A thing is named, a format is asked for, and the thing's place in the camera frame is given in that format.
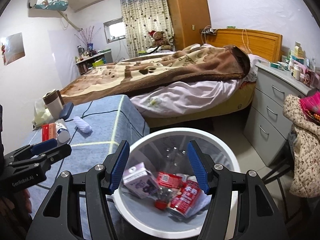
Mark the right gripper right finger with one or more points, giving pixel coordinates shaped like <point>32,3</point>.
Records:
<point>257,216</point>

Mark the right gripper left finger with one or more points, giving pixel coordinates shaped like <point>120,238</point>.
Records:
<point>77,198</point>

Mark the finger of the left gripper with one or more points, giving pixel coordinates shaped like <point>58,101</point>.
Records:
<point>28,151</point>
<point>50,157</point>

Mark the white blue paper cup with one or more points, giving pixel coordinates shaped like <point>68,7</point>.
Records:
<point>62,133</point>

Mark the red medicine box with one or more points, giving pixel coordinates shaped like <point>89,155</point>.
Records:
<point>49,131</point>

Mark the lavender striped roll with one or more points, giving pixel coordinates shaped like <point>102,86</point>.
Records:
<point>83,126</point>

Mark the red cartoon drink can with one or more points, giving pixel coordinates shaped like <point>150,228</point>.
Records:
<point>183,205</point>

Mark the purple drink carton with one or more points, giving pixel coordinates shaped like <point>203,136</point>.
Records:
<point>140,181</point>

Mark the clear plastic bottle red label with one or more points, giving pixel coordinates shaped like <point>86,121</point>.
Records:
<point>173,160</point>

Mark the pink milk carton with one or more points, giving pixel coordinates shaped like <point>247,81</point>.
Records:
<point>169,180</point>

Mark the white round trash bin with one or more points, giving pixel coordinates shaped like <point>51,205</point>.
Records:
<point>156,172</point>

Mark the person left hand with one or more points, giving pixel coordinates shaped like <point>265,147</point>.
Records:
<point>20,201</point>

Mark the yellow tissue pack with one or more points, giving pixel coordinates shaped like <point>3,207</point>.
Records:
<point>42,114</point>

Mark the blue plaid table cloth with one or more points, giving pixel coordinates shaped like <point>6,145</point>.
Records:
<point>112,119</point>

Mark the dark blue glasses case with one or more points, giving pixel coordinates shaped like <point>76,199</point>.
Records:
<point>66,111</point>

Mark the brown white tumbler cup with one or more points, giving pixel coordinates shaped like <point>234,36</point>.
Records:
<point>54,102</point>

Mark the floral padded jacket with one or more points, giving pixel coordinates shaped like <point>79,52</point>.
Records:
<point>305,182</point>

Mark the grey drawer nightstand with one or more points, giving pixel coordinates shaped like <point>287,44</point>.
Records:
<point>266,128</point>

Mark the small shelf desk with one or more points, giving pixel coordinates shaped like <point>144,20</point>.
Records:
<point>86,63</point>

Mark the purple branch vase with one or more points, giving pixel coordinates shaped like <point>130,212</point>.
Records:
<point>86,36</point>

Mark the pink striped cloth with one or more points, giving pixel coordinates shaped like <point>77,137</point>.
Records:
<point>310,108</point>

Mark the pink bed sheet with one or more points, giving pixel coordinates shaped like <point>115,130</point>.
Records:
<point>182,98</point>

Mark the window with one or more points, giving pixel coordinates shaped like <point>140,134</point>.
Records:
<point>114,30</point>

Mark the teddy bear santa hat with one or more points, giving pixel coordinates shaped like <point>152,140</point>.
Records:
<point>160,40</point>

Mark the brown paw print blanket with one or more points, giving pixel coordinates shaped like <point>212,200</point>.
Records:
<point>137,77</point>

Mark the heart pattern curtain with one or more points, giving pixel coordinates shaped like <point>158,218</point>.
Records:
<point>141,17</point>

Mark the wooden headboard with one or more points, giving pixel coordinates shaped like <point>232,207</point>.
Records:
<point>262,43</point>

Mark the wooden wardrobe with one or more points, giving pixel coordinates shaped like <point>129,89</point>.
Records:
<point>188,18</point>

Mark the silver wall poster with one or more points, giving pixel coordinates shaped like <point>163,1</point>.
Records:
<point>12,48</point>

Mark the wall air conditioner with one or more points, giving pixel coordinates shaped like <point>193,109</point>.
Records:
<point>57,5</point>

